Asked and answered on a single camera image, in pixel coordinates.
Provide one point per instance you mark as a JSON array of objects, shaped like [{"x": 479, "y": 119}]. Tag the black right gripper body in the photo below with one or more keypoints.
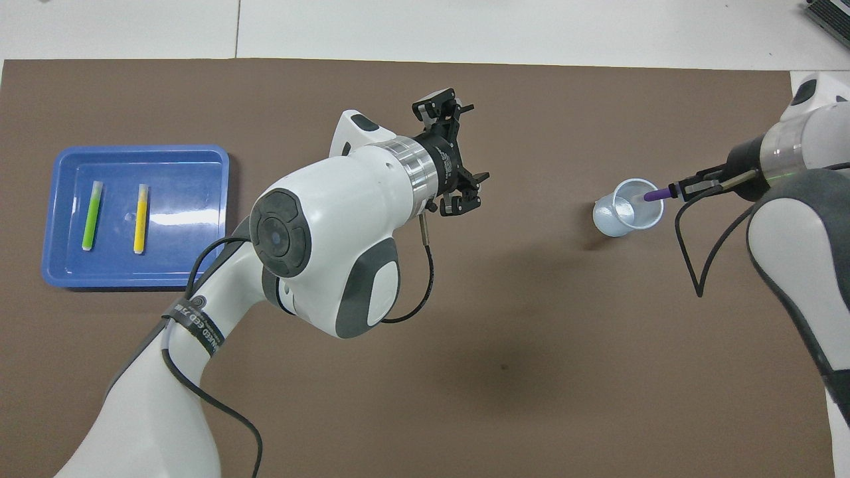
[{"x": 750, "y": 166}]

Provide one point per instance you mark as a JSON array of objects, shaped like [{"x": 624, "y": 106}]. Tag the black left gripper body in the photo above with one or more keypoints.
[{"x": 448, "y": 159}]

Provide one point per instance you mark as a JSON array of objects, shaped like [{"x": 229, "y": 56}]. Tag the purple pen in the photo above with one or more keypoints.
[{"x": 657, "y": 195}]

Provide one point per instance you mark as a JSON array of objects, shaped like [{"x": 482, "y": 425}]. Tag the yellow pen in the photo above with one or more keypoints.
[{"x": 140, "y": 226}]

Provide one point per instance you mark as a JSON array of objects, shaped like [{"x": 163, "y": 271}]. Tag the green pen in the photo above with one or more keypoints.
[{"x": 91, "y": 222}]

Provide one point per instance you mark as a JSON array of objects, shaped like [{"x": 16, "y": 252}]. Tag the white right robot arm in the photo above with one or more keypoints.
[{"x": 797, "y": 265}]

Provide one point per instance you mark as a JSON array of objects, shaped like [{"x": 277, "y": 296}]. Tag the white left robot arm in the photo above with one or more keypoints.
[{"x": 332, "y": 219}]

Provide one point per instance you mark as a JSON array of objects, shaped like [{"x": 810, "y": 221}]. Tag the translucent plastic cup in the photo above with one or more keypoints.
[{"x": 611, "y": 222}]

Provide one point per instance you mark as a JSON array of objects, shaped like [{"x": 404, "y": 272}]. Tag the dark grey device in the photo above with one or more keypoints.
[{"x": 833, "y": 16}]

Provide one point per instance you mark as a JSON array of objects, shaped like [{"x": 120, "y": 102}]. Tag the brown table mat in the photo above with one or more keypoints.
[{"x": 531, "y": 365}]

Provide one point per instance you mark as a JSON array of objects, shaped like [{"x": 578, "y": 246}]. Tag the blue plastic tray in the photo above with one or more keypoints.
[{"x": 179, "y": 199}]

